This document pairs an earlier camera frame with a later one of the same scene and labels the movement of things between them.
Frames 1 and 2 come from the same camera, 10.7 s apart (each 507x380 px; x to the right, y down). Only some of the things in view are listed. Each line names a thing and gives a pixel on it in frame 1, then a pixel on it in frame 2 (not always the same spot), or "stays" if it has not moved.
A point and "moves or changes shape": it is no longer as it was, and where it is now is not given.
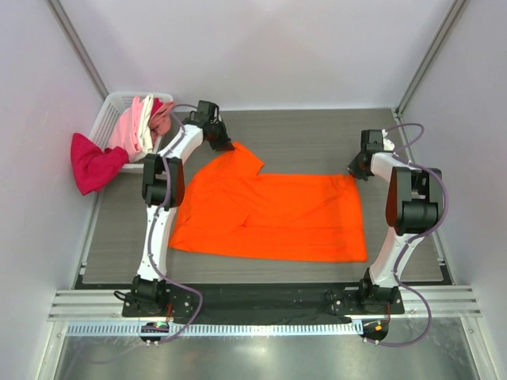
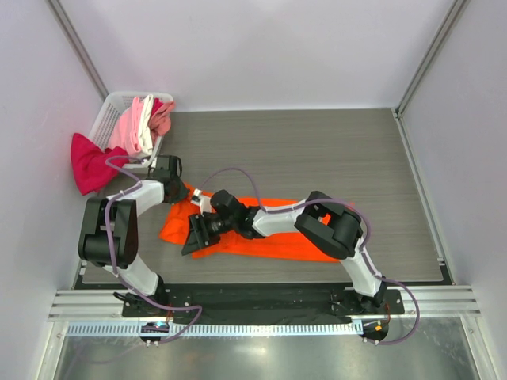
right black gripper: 355,171 to 201,237
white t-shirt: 146,139 stays
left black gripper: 225,142 to 182,193
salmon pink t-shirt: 160,120 stays
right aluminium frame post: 431,56 stays
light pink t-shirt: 126,131 stays
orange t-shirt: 226,209 moves or changes shape
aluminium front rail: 92,305 stays
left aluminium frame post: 79,47 stays
